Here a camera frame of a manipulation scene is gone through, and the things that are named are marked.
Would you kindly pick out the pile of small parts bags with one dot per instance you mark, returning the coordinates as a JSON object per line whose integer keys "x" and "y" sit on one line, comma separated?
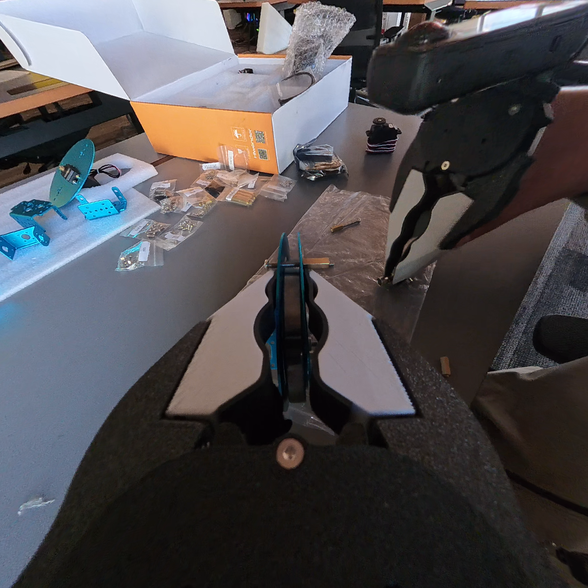
{"x": 197, "y": 197}

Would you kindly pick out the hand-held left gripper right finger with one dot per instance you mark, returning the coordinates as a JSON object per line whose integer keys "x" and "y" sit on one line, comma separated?
{"x": 363, "y": 367}

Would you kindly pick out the blue perforated bracket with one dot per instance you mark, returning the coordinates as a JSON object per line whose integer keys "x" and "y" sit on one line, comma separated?
{"x": 103, "y": 209}

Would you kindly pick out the blue angled bracket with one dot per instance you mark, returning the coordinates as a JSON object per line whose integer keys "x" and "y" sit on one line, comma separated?
{"x": 32, "y": 209}

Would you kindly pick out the teal round turntable base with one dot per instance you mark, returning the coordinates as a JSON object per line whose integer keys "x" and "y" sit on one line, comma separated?
{"x": 294, "y": 367}

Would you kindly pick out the black chair armrest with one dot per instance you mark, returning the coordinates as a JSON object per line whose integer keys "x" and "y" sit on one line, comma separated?
{"x": 562, "y": 337}

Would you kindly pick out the long loose brass standoff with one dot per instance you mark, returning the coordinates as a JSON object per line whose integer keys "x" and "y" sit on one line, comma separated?
{"x": 344, "y": 225}

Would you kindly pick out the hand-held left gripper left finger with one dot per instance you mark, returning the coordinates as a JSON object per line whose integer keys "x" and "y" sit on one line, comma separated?
{"x": 216, "y": 367}

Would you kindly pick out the short loose brass standoff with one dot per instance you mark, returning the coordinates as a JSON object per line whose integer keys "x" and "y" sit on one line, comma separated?
{"x": 445, "y": 366}

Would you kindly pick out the person's right hand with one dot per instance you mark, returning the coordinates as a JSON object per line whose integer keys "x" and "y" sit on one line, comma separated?
{"x": 560, "y": 160}

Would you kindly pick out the person's beige jacket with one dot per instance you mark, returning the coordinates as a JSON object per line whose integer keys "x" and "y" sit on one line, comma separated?
{"x": 542, "y": 436}

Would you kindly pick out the large clear plastic bag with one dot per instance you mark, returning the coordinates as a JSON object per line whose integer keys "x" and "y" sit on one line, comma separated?
{"x": 349, "y": 206}

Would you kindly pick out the bubble wrap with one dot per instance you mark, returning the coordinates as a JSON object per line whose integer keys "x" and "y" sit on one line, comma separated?
{"x": 317, "y": 32}

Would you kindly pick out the wooden table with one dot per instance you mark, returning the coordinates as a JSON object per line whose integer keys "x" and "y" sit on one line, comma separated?
{"x": 46, "y": 99}

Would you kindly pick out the orange cardboard box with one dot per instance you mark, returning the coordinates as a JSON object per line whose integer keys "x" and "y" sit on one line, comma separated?
{"x": 193, "y": 138}

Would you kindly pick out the black servo motor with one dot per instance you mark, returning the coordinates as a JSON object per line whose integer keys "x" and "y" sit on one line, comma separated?
{"x": 383, "y": 138}

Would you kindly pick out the small clear plastic bag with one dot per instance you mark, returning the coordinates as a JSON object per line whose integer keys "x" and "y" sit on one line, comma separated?
{"x": 36, "y": 504}

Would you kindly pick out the teal oval plate with servo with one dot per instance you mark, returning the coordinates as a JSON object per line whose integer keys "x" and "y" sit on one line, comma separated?
{"x": 73, "y": 174}

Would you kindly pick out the blue U bracket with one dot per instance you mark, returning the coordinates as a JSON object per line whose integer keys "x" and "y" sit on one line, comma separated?
{"x": 23, "y": 243}

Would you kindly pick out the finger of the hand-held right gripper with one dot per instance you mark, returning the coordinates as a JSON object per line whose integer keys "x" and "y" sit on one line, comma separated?
{"x": 406, "y": 202}
{"x": 436, "y": 229}

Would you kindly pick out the white computer case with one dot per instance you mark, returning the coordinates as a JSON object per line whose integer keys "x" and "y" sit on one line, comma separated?
{"x": 273, "y": 32}

